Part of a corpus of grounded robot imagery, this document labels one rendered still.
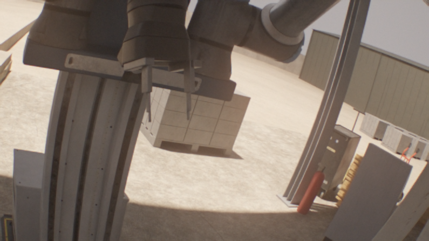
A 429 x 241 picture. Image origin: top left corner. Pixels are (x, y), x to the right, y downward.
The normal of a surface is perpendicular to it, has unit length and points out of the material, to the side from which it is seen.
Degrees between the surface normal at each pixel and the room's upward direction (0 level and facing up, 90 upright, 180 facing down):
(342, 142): 90
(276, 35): 103
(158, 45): 66
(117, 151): 90
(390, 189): 90
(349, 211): 90
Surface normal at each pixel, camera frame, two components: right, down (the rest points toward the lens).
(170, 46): 0.67, -0.01
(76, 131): 0.50, 0.37
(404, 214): -0.84, -0.22
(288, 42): 0.22, 0.53
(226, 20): 0.18, 0.34
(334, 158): -0.65, -0.03
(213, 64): 0.42, 0.01
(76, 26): 0.87, 0.06
